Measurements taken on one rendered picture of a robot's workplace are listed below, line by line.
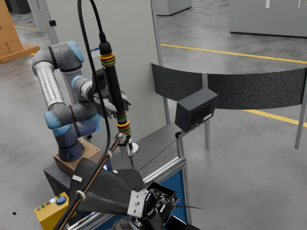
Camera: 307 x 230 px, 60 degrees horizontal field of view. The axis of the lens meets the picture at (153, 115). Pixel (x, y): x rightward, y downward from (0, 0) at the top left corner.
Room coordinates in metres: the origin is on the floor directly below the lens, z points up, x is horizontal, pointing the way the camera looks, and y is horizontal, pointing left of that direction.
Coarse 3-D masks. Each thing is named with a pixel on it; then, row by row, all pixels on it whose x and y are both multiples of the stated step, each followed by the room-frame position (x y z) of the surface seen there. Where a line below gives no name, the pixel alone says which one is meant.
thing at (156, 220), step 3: (156, 216) 0.53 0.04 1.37; (159, 216) 0.58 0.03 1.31; (153, 219) 0.49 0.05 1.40; (156, 219) 0.51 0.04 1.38; (159, 219) 0.54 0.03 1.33; (150, 222) 0.46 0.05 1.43; (153, 222) 0.47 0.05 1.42; (156, 222) 0.49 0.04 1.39; (159, 222) 0.52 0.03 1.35; (153, 225) 0.46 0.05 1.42; (156, 225) 0.47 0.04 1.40; (159, 225) 0.49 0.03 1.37; (162, 225) 0.52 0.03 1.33; (153, 228) 0.45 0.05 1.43; (156, 228) 0.46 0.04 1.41; (159, 228) 0.48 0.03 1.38; (162, 228) 0.50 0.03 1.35
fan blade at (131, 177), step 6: (114, 174) 0.96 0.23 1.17; (120, 174) 0.96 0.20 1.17; (126, 174) 0.95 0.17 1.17; (132, 174) 0.95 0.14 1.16; (138, 174) 0.95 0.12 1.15; (126, 180) 0.90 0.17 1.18; (132, 180) 0.89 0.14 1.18; (138, 180) 0.89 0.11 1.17; (132, 186) 0.85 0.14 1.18; (138, 186) 0.84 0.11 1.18; (144, 186) 0.84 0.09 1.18
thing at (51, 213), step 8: (64, 192) 1.00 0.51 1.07; (56, 200) 0.95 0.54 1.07; (40, 208) 0.92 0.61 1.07; (48, 208) 0.91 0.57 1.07; (56, 208) 0.90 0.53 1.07; (64, 208) 0.90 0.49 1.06; (40, 216) 0.87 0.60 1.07; (48, 216) 0.86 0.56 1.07; (56, 216) 0.87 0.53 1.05; (72, 216) 0.91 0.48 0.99; (48, 224) 0.85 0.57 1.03
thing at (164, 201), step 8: (152, 192) 0.72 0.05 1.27; (160, 192) 0.77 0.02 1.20; (144, 200) 0.71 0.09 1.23; (152, 200) 0.69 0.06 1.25; (160, 200) 0.68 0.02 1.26; (168, 200) 0.72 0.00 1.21; (144, 208) 0.68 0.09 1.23; (152, 208) 0.67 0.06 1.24; (160, 208) 0.66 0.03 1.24; (168, 208) 0.67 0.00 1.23; (144, 216) 0.67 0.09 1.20; (152, 216) 0.65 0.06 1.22; (160, 216) 0.65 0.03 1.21; (168, 216) 0.66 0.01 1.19; (136, 224) 0.64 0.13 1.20; (144, 224) 0.64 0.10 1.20
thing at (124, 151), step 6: (114, 138) 0.73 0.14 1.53; (120, 138) 0.73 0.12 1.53; (126, 138) 0.75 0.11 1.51; (120, 144) 0.73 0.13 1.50; (126, 144) 0.73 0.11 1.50; (132, 144) 0.80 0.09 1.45; (120, 150) 0.75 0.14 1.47; (126, 150) 0.74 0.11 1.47; (132, 150) 0.76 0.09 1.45; (126, 156) 0.75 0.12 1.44
